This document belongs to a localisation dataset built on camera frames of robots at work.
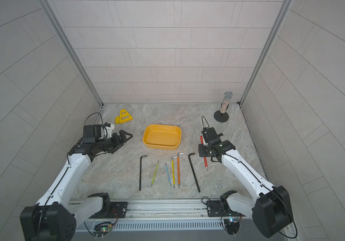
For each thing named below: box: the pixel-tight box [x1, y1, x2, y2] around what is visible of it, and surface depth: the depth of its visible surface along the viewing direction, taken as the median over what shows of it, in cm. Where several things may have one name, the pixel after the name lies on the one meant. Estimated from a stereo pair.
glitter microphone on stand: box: [213, 90, 234, 123], surface depth 98 cm
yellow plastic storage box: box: [142, 124, 182, 151], surface depth 100 cm
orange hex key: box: [177, 152, 185, 189], surface depth 86 cm
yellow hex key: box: [171, 156, 179, 188], surface depth 84 cm
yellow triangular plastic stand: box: [114, 108, 134, 125], surface depth 110 cm
